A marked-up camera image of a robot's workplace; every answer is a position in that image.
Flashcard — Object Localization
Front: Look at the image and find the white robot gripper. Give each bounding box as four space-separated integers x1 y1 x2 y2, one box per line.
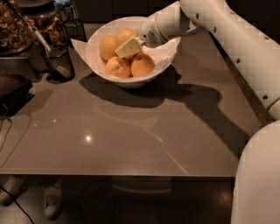
115 1 190 59

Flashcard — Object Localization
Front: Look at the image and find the orange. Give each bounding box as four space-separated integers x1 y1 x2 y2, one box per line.
105 56 130 79
130 52 155 77
99 35 117 61
116 28 138 45

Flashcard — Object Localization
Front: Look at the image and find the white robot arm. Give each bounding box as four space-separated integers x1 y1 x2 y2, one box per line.
115 0 280 224

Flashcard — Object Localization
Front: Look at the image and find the white ceramic bowl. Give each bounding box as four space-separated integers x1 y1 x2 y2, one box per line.
85 16 178 89

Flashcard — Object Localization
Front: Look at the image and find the black mesh cup rear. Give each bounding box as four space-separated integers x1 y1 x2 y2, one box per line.
63 18 87 46

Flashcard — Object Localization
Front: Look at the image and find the black mesh cup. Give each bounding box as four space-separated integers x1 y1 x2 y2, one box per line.
63 18 87 46
42 45 75 83

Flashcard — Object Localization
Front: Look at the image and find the black mesh cup front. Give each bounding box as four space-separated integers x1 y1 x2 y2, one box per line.
42 45 75 83

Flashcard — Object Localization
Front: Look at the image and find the large glass snack jar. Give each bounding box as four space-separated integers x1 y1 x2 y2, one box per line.
0 0 34 56

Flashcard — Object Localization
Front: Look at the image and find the black box device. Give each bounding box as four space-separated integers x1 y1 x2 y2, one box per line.
0 73 32 116

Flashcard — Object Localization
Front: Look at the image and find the right white shoe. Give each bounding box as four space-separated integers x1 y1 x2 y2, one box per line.
44 178 63 220

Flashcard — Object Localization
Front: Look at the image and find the white shoe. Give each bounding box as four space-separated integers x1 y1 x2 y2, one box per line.
0 175 26 206
44 178 63 220

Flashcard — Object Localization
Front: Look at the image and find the left white shoe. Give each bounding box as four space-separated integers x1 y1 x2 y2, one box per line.
0 175 26 206

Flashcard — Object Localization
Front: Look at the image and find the black cable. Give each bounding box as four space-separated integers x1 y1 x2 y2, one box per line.
0 103 14 153

